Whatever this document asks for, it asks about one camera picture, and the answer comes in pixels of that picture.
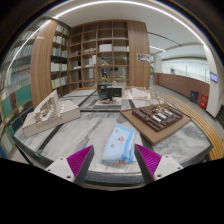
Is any dark bin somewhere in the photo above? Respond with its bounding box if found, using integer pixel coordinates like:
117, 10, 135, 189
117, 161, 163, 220
190, 90, 200, 103

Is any dark brown architectural model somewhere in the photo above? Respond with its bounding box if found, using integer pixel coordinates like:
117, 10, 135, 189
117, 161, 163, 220
131, 103, 184, 132

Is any wall-mounted screen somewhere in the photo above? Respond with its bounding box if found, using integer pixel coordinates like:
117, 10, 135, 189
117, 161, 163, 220
209, 71, 219, 84

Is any wooden model base board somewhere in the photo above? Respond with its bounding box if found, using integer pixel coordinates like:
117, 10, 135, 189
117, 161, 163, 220
119, 103, 192, 146

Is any bookshelf unit with green books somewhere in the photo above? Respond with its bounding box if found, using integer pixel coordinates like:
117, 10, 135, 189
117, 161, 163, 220
0, 23, 44, 158

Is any black architectural model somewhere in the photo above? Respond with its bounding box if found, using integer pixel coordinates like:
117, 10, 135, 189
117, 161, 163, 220
97, 83, 123, 100

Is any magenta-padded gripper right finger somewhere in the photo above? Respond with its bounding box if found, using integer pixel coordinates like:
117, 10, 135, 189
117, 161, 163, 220
133, 143, 184, 185

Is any wooden bookshelf unit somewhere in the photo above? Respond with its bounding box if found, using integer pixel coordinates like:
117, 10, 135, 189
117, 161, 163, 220
30, 19, 152, 108

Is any small white architectural model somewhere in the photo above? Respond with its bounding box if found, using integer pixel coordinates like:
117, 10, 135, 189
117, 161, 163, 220
128, 86, 151, 101

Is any large white architectural model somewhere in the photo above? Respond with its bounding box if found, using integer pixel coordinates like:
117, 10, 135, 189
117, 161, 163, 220
21, 89, 82, 138

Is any red bin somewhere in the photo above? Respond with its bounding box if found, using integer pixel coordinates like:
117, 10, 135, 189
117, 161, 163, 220
199, 93, 209, 110

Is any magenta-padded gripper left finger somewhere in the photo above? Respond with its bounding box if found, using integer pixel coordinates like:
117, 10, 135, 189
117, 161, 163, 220
44, 144, 95, 187

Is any wall poster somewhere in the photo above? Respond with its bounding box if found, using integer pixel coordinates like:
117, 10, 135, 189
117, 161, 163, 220
136, 52, 151, 63

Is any light blue cartoon-print towel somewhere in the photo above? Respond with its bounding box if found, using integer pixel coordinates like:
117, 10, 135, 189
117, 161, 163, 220
100, 123, 136, 164

